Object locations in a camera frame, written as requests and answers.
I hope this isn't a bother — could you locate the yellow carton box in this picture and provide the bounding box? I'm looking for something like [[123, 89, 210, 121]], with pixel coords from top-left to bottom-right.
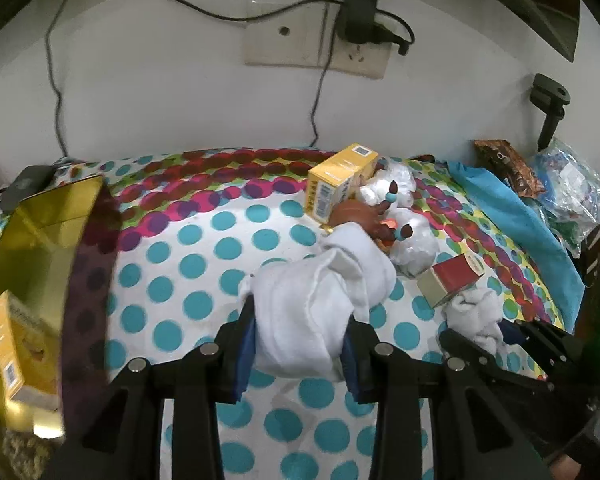
[[0, 290, 62, 407], [306, 143, 381, 224]]

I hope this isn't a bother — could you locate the thin black hanging cable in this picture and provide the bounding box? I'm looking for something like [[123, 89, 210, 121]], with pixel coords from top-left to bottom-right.
[[307, 5, 332, 148]]

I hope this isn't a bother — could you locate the black looped plug cable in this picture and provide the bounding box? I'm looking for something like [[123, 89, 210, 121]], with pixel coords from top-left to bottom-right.
[[372, 7, 416, 57]]

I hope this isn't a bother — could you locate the white wall socket plate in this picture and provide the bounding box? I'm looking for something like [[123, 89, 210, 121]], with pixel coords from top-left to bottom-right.
[[243, 0, 390, 81]]

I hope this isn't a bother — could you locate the large white sock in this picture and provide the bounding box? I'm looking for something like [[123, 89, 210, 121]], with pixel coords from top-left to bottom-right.
[[239, 222, 397, 382]]

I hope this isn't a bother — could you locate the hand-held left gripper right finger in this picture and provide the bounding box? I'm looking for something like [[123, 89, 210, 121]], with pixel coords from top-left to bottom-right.
[[341, 321, 553, 480]]

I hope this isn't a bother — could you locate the black wall mount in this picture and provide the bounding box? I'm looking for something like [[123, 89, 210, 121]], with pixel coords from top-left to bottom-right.
[[530, 73, 572, 152]]

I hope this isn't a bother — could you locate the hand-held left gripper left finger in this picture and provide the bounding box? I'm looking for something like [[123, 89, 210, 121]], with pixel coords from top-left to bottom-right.
[[47, 296, 259, 480]]

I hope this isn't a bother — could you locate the red and white small box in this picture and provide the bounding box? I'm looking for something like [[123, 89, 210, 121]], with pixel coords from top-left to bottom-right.
[[416, 253, 487, 309]]

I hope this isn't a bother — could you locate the black charger adapter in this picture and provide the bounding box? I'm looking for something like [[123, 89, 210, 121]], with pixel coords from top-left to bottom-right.
[[341, 0, 382, 45]]

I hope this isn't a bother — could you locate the gold storage box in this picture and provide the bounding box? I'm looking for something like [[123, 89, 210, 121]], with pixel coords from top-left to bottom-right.
[[0, 175, 122, 443]]

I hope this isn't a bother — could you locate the small white sock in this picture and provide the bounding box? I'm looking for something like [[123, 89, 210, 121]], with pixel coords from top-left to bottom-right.
[[441, 287, 507, 357]]

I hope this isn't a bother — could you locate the brown snack packet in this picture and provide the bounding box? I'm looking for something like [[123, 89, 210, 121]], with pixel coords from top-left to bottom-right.
[[474, 138, 547, 197]]

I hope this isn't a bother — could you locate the clear bag of blue packets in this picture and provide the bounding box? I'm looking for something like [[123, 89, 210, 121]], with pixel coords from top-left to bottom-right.
[[527, 136, 600, 258]]

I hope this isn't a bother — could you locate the dark wooden frame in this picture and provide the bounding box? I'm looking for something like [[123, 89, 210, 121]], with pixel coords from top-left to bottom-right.
[[472, 0, 581, 63]]

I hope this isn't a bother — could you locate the blue cloth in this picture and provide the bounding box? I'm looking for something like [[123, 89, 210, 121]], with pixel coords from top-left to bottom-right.
[[447, 160, 587, 333]]

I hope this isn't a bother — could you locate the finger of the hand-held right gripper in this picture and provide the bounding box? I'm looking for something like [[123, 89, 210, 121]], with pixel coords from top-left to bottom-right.
[[439, 329, 553, 393], [500, 319, 581, 363]]

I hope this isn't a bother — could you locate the grey flat device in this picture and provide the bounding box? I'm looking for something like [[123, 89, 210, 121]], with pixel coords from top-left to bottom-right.
[[0, 164, 57, 212]]

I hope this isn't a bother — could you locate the polka dot bed sheet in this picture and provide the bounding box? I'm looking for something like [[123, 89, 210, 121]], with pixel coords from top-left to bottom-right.
[[0, 147, 581, 480]]

